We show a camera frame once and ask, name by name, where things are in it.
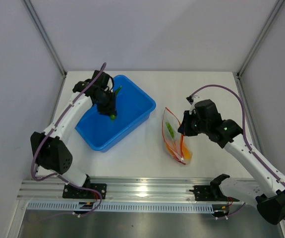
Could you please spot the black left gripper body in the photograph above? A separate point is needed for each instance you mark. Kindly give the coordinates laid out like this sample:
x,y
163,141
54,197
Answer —
x,y
107,104

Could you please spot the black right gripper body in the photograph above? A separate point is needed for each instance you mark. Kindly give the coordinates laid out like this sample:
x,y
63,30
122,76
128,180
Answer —
x,y
199,126

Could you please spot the green grape bunch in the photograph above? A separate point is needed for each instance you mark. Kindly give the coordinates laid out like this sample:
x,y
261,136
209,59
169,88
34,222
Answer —
x,y
169,131

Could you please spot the clear zip top bag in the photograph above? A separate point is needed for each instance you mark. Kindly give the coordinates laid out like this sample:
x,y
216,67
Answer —
x,y
179,140

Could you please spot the green chili pepper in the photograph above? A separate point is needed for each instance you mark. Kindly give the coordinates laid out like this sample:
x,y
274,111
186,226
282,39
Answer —
x,y
113,113

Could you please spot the yellow orange mango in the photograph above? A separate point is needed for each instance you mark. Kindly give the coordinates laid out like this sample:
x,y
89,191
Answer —
x,y
186,153

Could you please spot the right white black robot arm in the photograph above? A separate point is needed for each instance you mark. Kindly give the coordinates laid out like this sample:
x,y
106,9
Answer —
x,y
268,197

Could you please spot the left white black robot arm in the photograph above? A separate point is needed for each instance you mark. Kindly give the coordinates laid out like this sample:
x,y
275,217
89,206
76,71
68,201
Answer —
x,y
49,147

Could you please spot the blue plastic tray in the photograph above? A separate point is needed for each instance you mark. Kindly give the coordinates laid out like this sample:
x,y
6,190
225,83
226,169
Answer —
x,y
133,107

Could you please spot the right aluminium frame post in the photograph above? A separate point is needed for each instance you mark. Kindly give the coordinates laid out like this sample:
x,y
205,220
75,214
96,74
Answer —
x,y
279,5

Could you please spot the aluminium frame post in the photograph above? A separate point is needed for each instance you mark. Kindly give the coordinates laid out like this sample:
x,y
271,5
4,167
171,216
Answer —
x,y
44,36
279,5

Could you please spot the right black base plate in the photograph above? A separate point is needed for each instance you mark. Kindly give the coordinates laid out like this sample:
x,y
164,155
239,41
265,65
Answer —
x,y
206,193

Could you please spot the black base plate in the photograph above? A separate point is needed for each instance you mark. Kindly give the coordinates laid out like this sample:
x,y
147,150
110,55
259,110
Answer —
x,y
70,192
206,193

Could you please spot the aluminium mounting rail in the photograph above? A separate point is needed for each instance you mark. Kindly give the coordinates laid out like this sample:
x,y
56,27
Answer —
x,y
148,190

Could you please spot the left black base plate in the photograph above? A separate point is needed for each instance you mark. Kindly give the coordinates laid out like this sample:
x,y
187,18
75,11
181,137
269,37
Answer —
x,y
70,192

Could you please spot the white slotted cable duct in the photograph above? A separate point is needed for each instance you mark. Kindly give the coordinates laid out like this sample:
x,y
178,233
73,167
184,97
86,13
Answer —
x,y
123,207

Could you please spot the left aluminium frame post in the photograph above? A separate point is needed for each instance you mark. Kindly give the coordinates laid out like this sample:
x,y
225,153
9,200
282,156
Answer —
x,y
44,36

